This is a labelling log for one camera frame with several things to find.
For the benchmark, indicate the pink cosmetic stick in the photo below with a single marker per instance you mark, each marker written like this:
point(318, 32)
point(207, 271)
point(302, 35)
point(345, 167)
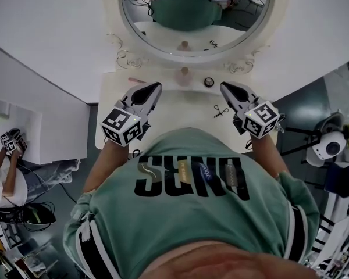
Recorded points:
point(137, 80)

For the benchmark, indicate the white dome camera device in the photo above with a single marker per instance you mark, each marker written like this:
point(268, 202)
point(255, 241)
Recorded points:
point(327, 150)

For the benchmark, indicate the oval mirror ornate white frame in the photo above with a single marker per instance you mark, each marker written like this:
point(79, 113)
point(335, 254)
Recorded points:
point(197, 4)

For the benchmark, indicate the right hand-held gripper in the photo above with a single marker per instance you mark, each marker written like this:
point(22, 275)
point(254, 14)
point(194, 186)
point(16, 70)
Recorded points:
point(260, 119)

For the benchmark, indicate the black helmet with green stripe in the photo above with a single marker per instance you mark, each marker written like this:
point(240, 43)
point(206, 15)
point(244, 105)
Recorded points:
point(39, 215)

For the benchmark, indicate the person's left forearm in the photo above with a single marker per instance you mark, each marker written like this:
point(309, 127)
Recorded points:
point(104, 167)

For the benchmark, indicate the person's right forearm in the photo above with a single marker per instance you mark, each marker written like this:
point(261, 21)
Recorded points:
point(264, 155)

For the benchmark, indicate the green printed t-shirt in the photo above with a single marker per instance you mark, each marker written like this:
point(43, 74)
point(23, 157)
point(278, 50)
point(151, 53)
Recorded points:
point(192, 219)

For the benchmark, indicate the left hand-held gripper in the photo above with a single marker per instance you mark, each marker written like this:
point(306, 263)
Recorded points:
point(120, 126)

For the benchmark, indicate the round black compact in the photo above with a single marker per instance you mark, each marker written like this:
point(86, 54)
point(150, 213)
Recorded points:
point(209, 82)

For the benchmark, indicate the small pink bottle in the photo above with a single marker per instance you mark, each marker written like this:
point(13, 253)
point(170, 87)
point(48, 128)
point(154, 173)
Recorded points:
point(184, 78)

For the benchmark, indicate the white work table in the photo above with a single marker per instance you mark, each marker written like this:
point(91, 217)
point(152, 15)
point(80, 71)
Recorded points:
point(32, 132)

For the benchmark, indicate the black tripod stand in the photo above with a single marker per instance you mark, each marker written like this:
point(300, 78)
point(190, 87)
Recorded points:
point(302, 142)

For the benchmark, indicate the person's head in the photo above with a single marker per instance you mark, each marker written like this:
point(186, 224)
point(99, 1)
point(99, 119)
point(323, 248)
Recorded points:
point(221, 263)

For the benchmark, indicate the dark blue chair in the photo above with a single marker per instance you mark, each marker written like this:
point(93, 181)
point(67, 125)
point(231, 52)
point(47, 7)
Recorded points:
point(343, 179)

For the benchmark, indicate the white vanity table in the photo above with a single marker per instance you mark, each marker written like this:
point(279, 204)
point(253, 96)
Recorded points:
point(186, 112)

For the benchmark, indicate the black eyelash curler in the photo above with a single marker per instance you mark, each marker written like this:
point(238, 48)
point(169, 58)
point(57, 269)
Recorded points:
point(220, 111)

